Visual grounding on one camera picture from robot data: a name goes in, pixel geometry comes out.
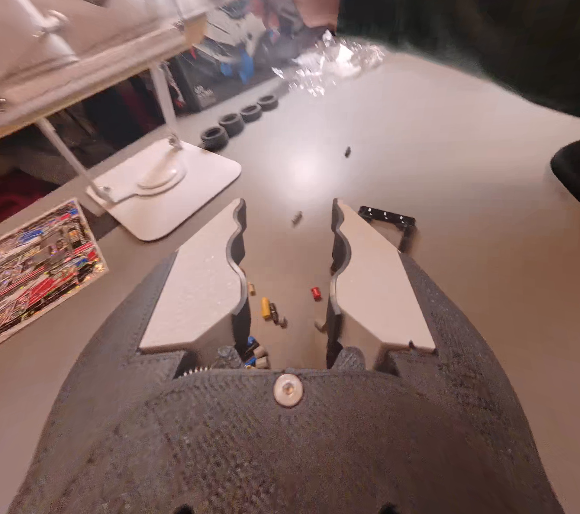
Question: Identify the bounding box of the white desk stand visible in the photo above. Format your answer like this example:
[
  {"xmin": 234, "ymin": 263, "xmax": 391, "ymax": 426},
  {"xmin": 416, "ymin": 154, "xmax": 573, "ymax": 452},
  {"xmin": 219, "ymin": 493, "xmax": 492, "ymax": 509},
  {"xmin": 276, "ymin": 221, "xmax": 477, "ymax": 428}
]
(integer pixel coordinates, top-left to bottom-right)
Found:
[{"xmin": 0, "ymin": 0, "xmax": 243, "ymax": 243}]

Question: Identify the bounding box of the clear plastic bag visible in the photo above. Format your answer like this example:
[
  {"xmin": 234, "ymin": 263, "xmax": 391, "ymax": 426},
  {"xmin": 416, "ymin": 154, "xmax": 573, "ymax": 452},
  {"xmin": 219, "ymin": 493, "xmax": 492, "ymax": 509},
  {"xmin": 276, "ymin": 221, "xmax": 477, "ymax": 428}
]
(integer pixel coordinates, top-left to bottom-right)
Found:
[{"xmin": 271, "ymin": 28, "xmax": 387, "ymax": 99}]

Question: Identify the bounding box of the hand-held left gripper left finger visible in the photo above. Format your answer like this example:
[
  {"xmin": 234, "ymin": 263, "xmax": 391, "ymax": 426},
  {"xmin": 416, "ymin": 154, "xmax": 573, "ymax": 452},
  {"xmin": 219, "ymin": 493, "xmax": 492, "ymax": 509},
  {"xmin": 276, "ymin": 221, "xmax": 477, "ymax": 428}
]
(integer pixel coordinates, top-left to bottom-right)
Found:
[{"xmin": 138, "ymin": 199, "xmax": 251, "ymax": 356}]

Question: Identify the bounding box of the black rectangular lego frame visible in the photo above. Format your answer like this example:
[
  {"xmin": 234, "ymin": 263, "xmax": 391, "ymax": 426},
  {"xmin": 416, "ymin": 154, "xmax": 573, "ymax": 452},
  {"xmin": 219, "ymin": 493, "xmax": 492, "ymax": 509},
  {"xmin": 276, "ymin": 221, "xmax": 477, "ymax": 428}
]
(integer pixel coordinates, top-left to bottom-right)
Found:
[{"xmin": 359, "ymin": 205, "xmax": 417, "ymax": 253}]

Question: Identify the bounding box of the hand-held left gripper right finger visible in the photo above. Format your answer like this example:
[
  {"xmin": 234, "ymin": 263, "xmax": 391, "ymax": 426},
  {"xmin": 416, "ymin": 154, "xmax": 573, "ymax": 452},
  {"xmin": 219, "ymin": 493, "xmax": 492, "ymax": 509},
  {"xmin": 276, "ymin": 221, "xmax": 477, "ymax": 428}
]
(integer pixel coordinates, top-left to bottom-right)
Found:
[{"xmin": 325, "ymin": 199, "xmax": 437, "ymax": 370}]

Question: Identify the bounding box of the black rounded object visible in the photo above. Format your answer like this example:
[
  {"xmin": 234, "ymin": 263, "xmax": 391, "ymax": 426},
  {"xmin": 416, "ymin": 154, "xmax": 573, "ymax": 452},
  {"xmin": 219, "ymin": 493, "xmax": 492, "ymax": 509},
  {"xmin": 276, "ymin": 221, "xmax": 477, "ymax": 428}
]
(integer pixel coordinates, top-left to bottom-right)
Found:
[{"xmin": 549, "ymin": 140, "xmax": 580, "ymax": 203}]

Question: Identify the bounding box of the pile of colourful lego pieces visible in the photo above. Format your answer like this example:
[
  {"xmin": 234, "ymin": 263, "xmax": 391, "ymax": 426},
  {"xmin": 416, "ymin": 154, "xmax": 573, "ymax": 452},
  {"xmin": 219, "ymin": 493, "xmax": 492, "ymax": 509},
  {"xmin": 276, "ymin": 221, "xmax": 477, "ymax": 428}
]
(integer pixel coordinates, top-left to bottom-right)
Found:
[{"xmin": 242, "ymin": 335, "xmax": 272, "ymax": 370}]

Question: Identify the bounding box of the colourful sticker sheet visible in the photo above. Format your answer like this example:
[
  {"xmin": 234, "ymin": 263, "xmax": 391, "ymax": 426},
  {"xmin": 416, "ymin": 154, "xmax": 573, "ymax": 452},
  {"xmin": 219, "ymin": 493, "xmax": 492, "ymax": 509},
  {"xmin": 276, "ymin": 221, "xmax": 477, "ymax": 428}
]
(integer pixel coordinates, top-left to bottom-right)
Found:
[{"xmin": 0, "ymin": 198, "xmax": 110, "ymax": 344}]

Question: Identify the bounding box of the black lego set box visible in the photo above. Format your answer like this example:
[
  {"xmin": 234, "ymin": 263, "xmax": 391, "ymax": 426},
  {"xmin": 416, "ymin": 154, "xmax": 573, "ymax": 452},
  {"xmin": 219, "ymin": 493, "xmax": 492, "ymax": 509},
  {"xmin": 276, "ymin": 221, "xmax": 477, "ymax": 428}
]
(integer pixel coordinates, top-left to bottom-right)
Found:
[{"xmin": 170, "ymin": 6, "xmax": 275, "ymax": 113}]

